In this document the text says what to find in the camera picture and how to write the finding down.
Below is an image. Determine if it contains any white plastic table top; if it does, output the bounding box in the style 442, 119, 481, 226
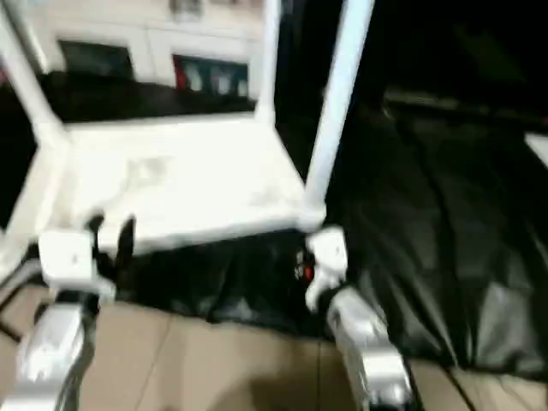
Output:
0, 114, 329, 276

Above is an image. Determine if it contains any white plastic table leg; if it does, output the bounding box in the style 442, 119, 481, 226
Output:
0, 0, 69, 147
255, 0, 282, 126
301, 0, 377, 229

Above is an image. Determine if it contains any black table mat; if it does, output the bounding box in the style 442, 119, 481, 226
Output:
0, 70, 548, 383

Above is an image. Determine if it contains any red item in cabinet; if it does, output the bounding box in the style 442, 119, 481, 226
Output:
172, 57, 190, 89

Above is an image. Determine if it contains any black rod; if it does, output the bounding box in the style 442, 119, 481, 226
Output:
383, 87, 548, 129

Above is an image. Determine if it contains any white glass-door cabinet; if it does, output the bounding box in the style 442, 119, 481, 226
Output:
33, 0, 265, 98

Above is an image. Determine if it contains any white board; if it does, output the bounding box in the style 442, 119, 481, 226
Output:
524, 134, 548, 170

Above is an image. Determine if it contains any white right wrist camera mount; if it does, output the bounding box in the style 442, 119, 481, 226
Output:
304, 225, 349, 312

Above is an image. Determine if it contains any black folding table frame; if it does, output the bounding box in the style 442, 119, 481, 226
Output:
0, 295, 23, 344

